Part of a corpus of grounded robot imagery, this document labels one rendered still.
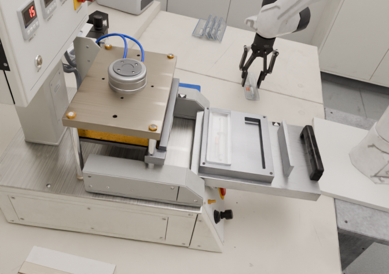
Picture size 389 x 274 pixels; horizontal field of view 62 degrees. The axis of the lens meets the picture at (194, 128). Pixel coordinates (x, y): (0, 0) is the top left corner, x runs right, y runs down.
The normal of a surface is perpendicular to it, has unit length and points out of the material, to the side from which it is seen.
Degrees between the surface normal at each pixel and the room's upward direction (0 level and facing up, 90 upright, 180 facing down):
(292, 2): 82
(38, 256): 2
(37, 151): 0
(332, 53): 90
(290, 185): 0
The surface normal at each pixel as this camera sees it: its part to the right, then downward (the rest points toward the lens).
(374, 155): -0.80, 0.22
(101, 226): -0.07, 0.69
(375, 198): 0.13, -0.71
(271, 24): -0.60, 0.44
